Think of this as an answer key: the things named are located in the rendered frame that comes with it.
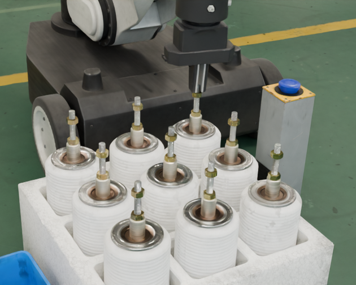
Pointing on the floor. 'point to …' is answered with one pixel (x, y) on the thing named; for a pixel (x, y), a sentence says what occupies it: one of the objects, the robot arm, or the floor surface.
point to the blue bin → (16, 270)
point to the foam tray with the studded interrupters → (300, 260)
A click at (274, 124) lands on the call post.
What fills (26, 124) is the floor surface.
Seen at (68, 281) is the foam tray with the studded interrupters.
